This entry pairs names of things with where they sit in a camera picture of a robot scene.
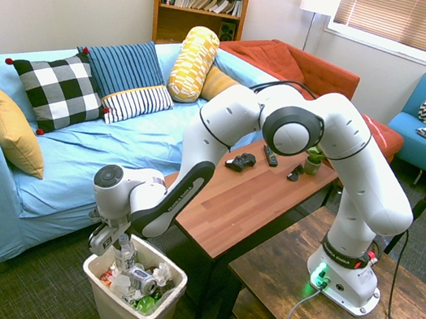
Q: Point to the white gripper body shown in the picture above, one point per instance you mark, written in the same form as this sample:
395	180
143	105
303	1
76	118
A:
104	240

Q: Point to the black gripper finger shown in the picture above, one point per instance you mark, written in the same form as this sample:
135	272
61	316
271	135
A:
114	253

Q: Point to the clear plastic bottle white cap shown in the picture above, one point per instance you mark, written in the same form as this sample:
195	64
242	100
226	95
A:
124	253

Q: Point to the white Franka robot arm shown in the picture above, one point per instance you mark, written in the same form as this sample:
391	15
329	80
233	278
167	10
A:
359	173

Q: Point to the red snack wrapper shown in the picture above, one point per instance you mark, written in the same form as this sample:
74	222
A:
108	275

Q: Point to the crumpled white tissue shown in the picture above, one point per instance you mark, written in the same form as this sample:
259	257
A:
120	284

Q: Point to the silver soda can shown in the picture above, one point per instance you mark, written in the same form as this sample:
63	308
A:
143	279

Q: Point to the crumpled white paper ball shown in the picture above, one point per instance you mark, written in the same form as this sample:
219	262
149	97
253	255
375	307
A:
164	272

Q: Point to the green plastic wrapper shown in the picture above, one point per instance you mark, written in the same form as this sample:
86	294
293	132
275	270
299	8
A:
145	304

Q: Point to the light blue sofa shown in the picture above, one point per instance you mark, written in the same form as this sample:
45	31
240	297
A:
86	153

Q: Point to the wooden coffee table black legs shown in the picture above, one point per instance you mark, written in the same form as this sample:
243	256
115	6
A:
246	202

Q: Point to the mustard yellow square pillow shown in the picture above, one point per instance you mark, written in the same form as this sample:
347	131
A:
218	84
11	132

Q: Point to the black white checkered pillow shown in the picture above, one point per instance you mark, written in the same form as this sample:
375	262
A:
58	91

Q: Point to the black game controller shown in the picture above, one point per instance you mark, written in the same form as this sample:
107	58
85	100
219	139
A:
242	161

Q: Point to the blue striped pillow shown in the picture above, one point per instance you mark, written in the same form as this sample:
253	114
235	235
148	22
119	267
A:
129	74

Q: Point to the black remote control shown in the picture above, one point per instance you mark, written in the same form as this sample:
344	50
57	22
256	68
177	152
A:
270	156

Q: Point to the yellow patterned bolster pillow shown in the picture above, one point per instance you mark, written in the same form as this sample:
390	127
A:
192	65

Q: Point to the black sunglasses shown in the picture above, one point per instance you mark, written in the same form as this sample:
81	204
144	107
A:
295	173

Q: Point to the small potted plant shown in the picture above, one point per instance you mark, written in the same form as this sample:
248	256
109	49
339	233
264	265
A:
313	162

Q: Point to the wooden bookshelf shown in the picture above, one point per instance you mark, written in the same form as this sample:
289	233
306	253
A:
195	24

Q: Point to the small black speaker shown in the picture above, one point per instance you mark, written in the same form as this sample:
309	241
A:
227	31

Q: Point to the orange tufted sofa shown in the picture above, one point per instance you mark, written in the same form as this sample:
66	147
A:
295	68

